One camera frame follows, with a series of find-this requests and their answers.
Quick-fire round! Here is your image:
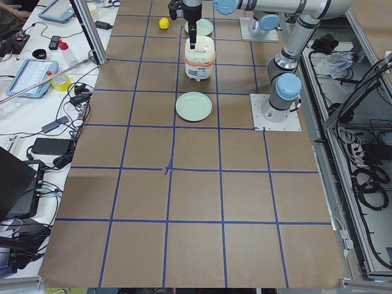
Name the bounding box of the white rice cooker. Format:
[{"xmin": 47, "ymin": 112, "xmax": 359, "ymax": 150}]
[{"xmin": 184, "ymin": 36, "xmax": 216, "ymax": 81}]

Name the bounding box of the yellow lemon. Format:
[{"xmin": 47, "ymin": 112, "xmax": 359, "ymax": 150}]
[{"xmin": 159, "ymin": 17, "xmax": 170, "ymax": 30}]

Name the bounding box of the green plate near lemon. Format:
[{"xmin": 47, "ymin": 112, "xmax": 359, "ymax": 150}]
[{"xmin": 197, "ymin": 18, "xmax": 214, "ymax": 36}]

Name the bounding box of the black laptop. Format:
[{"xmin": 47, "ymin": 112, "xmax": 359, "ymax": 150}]
[{"xmin": 1, "ymin": 148, "xmax": 44, "ymax": 221}]

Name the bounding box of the green plate opposite side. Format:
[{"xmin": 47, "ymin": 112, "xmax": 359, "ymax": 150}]
[{"xmin": 175, "ymin": 92, "xmax": 213, "ymax": 122}]

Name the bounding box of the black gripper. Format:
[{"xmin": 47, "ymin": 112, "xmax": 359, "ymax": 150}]
[{"xmin": 168, "ymin": 0, "xmax": 203, "ymax": 50}]

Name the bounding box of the blue tablet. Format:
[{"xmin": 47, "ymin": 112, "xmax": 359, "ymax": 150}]
[
  {"xmin": 6, "ymin": 59, "xmax": 59, "ymax": 99},
  {"xmin": 38, "ymin": 0, "xmax": 74, "ymax": 23}
]

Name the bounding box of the blue tablet near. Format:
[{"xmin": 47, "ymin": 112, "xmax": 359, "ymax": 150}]
[{"xmin": 6, "ymin": 59, "xmax": 59, "ymax": 99}]

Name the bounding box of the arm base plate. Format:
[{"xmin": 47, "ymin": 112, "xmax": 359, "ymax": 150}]
[
  {"xmin": 250, "ymin": 94, "xmax": 301, "ymax": 132},
  {"xmin": 239, "ymin": 14, "xmax": 279, "ymax": 43}
]

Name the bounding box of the orange rice cooker handle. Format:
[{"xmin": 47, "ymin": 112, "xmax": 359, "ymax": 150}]
[{"xmin": 184, "ymin": 56, "xmax": 216, "ymax": 67}]

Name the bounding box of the yellow tape roll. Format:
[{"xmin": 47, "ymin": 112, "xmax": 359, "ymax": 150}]
[{"xmin": 50, "ymin": 74, "xmax": 72, "ymax": 92}]

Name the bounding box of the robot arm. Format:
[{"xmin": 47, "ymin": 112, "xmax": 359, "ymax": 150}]
[
  {"xmin": 168, "ymin": 0, "xmax": 353, "ymax": 49},
  {"xmin": 262, "ymin": 14, "xmax": 320, "ymax": 123}
]

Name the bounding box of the aluminium frame post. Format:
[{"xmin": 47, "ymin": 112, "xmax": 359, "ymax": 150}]
[{"xmin": 70, "ymin": 0, "xmax": 107, "ymax": 65}]

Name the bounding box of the black power adapter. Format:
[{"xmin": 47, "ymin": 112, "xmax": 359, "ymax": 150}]
[{"xmin": 31, "ymin": 138, "xmax": 72, "ymax": 156}]

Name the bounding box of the blue tablet far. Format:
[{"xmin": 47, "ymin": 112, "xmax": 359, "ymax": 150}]
[{"xmin": 38, "ymin": 0, "xmax": 74, "ymax": 23}]

